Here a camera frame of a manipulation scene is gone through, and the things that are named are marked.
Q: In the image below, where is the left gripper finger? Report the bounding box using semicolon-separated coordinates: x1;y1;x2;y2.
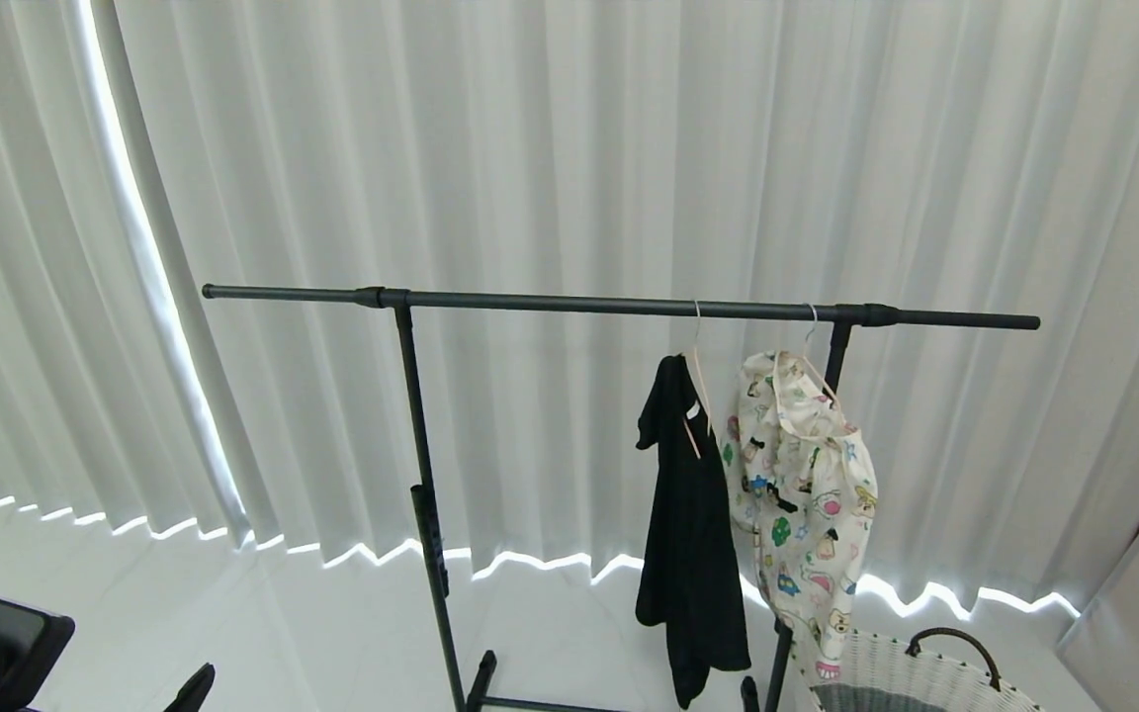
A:
164;663;217;712

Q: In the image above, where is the cream printed garment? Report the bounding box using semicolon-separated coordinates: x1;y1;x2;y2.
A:
723;351;879;683

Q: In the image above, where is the pink clothes hanger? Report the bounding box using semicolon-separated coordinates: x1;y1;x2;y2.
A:
678;300;715;461
772;304;842;411

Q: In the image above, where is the black garment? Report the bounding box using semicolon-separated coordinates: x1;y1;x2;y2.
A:
634;353;753;711

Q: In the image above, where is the white laundry basket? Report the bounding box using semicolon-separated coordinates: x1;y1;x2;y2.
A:
807;626;1043;712

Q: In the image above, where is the black clothes rack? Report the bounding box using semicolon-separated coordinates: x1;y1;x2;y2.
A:
202;284;1041;712

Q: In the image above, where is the white curtain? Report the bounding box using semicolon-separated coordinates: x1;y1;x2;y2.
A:
0;0;1139;619

